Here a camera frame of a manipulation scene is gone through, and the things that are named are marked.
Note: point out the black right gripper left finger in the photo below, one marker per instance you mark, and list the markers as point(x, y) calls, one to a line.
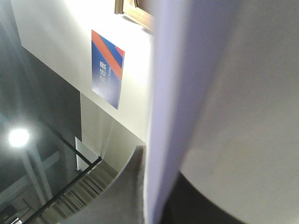
point(122, 201)

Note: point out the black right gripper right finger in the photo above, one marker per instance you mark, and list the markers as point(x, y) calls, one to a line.
point(186, 205)

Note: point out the white paper sheet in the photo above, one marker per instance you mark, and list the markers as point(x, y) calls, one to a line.
point(225, 107)

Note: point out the ceiling light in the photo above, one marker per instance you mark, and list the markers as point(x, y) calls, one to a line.
point(18, 137)

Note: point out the blue orange wall poster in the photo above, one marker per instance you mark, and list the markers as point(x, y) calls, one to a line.
point(107, 66)

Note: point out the wooden frame on wall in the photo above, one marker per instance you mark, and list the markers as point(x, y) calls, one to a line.
point(138, 11)

